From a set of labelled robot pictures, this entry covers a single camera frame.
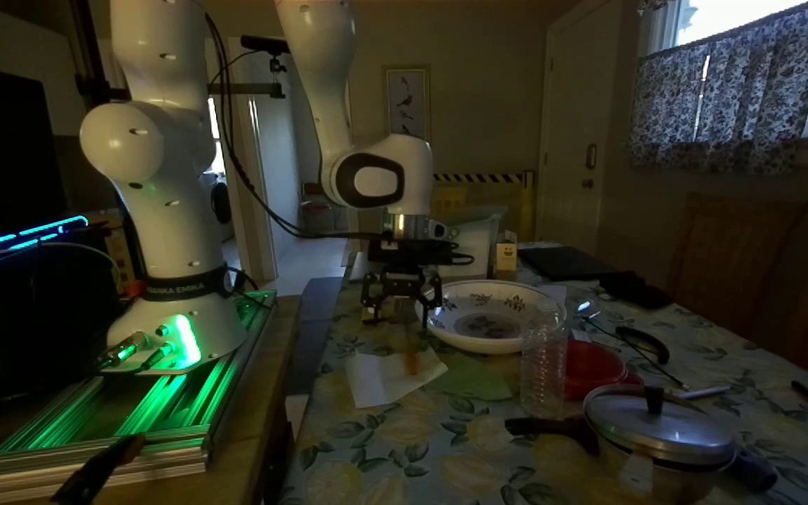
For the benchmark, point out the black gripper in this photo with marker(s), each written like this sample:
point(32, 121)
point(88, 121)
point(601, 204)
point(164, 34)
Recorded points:
point(402, 267)

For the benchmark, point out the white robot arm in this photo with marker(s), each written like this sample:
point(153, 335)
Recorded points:
point(158, 141)

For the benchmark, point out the white paper napkin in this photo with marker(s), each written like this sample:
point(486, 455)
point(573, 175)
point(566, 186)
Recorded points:
point(383, 379)

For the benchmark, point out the white floral ceramic bowl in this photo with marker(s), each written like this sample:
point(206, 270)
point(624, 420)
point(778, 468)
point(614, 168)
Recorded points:
point(486, 316)

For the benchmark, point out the green cloth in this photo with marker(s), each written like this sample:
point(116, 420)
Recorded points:
point(475, 382)

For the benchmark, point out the black cloth pouch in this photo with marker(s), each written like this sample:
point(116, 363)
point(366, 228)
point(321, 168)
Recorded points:
point(573, 264)

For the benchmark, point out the clear plastic cup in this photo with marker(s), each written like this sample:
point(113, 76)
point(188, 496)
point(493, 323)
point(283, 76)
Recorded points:
point(543, 363)

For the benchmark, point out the red plastic bowl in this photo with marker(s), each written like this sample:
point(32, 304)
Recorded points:
point(590, 365)

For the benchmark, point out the silver pot with lid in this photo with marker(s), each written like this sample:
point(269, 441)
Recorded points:
point(659, 444)

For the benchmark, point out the floral window curtain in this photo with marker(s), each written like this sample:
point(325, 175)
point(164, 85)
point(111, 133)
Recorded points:
point(728, 106)

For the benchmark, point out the black monitor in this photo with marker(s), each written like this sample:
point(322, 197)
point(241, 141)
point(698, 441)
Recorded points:
point(28, 173)

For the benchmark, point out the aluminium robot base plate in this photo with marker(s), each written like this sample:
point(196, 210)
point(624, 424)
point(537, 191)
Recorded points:
point(153, 424)

